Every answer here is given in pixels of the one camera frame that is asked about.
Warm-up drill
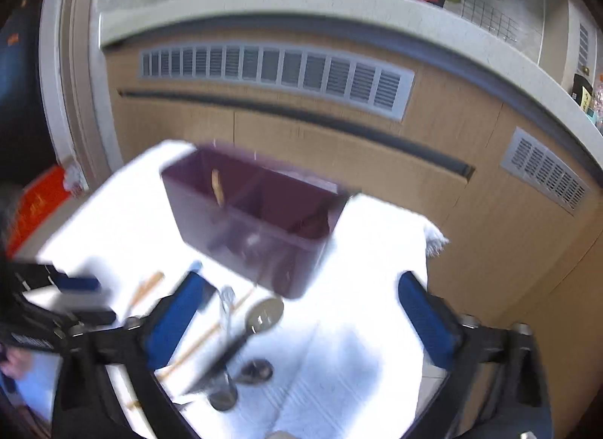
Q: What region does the long grey vent grille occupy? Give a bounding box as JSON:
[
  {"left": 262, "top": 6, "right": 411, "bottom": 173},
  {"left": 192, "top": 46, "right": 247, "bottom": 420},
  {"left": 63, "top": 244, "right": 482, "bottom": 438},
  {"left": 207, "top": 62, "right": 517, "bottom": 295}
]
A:
[{"left": 138, "top": 45, "right": 416, "bottom": 122}]

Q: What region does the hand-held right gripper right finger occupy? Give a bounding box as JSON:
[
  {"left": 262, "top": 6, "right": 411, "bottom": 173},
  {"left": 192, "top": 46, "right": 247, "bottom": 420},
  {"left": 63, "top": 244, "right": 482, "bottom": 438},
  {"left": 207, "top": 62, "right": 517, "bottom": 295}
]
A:
[{"left": 398, "top": 270, "right": 554, "bottom": 439}]

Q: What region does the narrow wall vent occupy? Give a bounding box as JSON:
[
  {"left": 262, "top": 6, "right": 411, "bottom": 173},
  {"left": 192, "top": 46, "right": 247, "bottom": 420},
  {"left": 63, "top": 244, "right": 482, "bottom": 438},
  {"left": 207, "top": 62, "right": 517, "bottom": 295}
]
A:
[{"left": 578, "top": 21, "right": 592, "bottom": 73}]

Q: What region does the short grey vent grille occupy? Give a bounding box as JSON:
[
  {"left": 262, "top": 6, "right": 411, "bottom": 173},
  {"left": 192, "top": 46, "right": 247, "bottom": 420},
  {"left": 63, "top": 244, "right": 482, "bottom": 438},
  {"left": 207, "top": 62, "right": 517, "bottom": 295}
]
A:
[{"left": 500, "top": 126, "right": 591, "bottom": 216}]

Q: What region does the purple utensil holder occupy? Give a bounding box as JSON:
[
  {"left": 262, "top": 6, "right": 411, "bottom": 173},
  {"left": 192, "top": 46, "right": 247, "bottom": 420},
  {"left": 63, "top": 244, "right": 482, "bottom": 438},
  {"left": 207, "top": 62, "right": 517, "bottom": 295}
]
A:
[{"left": 161, "top": 141, "right": 352, "bottom": 301}]

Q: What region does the white textured towel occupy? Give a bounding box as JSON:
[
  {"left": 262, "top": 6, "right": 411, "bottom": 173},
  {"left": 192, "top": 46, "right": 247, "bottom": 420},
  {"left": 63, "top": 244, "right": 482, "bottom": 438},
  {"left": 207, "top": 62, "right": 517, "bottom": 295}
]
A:
[{"left": 19, "top": 140, "right": 450, "bottom": 439}]

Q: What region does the dark bottle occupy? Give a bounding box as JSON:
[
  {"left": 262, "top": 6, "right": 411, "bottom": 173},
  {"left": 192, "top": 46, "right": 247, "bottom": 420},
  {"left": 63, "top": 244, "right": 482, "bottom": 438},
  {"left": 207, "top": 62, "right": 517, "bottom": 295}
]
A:
[{"left": 571, "top": 74, "right": 594, "bottom": 109}]

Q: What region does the person's left hand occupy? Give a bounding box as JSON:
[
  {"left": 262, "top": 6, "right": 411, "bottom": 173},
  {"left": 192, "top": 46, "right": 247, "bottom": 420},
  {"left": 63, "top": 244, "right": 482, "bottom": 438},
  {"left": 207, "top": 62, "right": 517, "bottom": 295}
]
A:
[{"left": 0, "top": 348, "right": 34, "bottom": 381}]

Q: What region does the black-handled metal spoon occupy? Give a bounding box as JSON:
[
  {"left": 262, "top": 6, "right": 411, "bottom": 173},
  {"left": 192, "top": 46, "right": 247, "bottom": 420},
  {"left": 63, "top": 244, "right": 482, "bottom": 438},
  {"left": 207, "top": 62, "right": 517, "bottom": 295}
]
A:
[{"left": 181, "top": 296, "right": 286, "bottom": 395}]

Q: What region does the white countertop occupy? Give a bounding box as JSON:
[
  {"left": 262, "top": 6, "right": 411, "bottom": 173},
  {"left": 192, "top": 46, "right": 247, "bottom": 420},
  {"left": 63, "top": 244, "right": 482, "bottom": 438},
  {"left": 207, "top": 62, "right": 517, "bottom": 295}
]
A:
[{"left": 99, "top": 0, "right": 603, "bottom": 147}]

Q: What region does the clear plastic bottle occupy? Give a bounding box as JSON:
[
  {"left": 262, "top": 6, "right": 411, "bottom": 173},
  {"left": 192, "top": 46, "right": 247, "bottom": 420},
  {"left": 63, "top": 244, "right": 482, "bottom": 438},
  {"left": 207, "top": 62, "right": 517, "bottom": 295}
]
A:
[{"left": 589, "top": 72, "right": 603, "bottom": 135}]

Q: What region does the white door frame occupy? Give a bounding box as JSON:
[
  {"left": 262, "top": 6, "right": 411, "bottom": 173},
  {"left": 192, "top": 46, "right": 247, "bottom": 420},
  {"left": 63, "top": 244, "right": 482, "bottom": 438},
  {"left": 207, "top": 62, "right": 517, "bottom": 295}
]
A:
[{"left": 40, "top": 0, "right": 125, "bottom": 195}]

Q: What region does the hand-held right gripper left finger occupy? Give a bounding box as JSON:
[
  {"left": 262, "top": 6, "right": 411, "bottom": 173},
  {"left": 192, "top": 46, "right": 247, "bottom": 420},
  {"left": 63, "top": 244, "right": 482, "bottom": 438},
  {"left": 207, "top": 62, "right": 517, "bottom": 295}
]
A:
[{"left": 52, "top": 272, "right": 208, "bottom": 439}]

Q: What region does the red box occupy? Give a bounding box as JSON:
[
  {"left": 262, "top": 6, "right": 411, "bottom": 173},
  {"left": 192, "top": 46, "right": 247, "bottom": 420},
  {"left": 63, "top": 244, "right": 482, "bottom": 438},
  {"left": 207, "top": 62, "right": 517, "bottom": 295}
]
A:
[{"left": 7, "top": 164, "right": 69, "bottom": 258}]

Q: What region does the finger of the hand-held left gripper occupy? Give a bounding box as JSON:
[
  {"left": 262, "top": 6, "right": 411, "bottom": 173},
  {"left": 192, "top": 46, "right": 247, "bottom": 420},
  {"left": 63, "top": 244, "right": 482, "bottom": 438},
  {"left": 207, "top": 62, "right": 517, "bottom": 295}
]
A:
[
  {"left": 52, "top": 308, "right": 118, "bottom": 327},
  {"left": 9, "top": 262, "right": 102, "bottom": 293}
]

